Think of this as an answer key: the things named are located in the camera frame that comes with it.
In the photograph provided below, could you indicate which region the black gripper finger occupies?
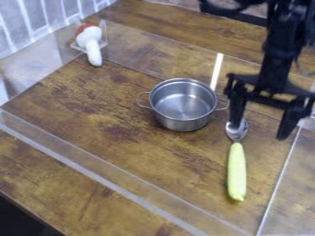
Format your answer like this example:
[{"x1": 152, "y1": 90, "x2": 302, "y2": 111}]
[
  {"x1": 228, "y1": 87, "x2": 246, "y2": 128},
  {"x1": 276, "y1": 103, "x2": 312, "y2": 140}
]

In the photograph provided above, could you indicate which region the green handled metal spoon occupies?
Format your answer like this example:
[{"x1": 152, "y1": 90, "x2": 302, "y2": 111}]
[{"x1": 225, "y1": 119, "x2": 246, "y2": 202}]

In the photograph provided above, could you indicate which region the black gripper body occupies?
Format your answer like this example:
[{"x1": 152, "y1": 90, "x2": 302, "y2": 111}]
[{"x1": 224, "y1": 55, "x2": 315, "y2": 111}]

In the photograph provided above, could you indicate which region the red white object behind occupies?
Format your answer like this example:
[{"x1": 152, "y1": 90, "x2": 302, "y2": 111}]
[{"x1": 74, "y1": 22, "x2": 102, "y2": 66}]

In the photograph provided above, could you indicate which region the stainless steel pot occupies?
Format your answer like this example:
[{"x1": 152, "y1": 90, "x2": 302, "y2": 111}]
[{"x1": 136, "y1": 78, "x2": 228, "y2": 132}]

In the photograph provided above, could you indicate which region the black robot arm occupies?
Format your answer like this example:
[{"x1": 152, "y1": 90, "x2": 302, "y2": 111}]
[{"x1": 197, "y1": 0, "x2": 315, "y2": 140}]

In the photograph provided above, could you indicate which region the clear acrylic enclosure panel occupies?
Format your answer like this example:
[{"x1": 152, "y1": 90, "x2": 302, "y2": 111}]
[{"x1": 0, "y1": 107, "x2": 315, "y2": 236}]

